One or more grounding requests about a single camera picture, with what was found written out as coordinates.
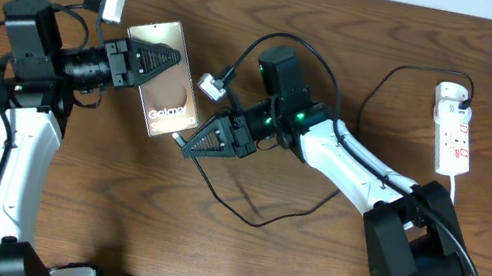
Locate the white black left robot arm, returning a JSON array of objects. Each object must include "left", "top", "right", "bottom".
[{"left": 0, "top": 0, "right": 186, "bottom": 276}]

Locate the black charger cable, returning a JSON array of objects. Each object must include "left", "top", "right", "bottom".
[{"left": 158, "top": 23, "right": 479, "bottom": 261}]

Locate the white power strip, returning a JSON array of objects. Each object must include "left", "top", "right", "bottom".
[{"left": 433, "top": 99, "right": 472, "bottom": 176}]

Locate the white charger adapter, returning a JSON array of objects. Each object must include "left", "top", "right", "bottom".
[{"left": 435, "top": 81, "right": 469, "bottom": 105}]

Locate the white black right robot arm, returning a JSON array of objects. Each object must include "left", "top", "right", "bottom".
[{"left": 175, "top": 45, "right": 478, "bottom": 276}]

